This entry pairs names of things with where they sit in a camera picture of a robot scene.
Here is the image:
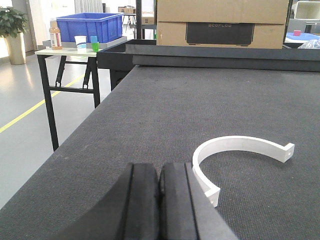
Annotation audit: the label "potted green plant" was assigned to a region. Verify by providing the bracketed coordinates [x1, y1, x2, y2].
[0, 6, 28, 65]

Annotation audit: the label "blue and green stacked cups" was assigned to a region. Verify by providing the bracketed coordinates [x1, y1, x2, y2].
[90, 35, 100, 53]

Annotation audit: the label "small pink cube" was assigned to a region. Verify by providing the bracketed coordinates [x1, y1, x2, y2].
[293, 30, 302, 37]

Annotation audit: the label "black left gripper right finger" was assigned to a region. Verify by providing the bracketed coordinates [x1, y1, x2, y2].
[159, 163, 238, 240]

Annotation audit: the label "grey tray under crate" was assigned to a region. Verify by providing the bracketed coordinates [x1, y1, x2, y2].
[42, 36, 127, 49]

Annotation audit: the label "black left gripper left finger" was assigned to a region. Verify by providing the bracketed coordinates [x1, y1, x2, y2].
[56, 163, 160, 240]

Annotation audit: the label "black raised table rail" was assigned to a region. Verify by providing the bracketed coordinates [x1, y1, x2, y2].
[96, 38, 320, 92]

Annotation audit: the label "white paper cup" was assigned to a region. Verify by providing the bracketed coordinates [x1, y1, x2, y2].
[74, 35, 87, 53]

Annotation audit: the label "white curved PVC pipe clamp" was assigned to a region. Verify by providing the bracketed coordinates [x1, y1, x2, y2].
[192, 135, 295, 207]

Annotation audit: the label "folding table black legs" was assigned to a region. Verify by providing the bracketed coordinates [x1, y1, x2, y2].
[35, 47, 101, 151]

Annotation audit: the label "brown drink bottle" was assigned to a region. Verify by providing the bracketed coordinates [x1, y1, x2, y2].
[49, 20, 63, 50]

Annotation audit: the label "large cardboard Ecoflow box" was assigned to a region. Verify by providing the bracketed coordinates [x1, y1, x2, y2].
[156, 0, 289, 49]

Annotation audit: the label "blue plastic crate on table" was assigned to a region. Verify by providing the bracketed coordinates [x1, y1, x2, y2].
[56, 12, 123, 43]

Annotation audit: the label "shallow blue tray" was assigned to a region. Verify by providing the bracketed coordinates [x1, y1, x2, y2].
[284, 32, 320, 43]

